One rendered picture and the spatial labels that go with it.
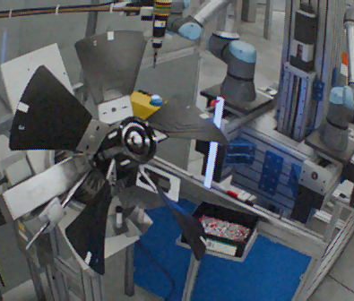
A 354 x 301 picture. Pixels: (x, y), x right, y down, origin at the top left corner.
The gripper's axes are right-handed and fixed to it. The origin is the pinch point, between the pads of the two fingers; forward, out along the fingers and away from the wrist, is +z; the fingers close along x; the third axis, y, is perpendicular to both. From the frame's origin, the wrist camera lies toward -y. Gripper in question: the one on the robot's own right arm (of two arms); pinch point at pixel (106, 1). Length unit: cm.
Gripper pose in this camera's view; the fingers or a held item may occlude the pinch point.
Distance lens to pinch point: 184.6
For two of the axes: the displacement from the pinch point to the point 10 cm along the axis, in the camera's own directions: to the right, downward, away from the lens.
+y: -1.6, 7.9, 5.9
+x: -4.2, -5.9, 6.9
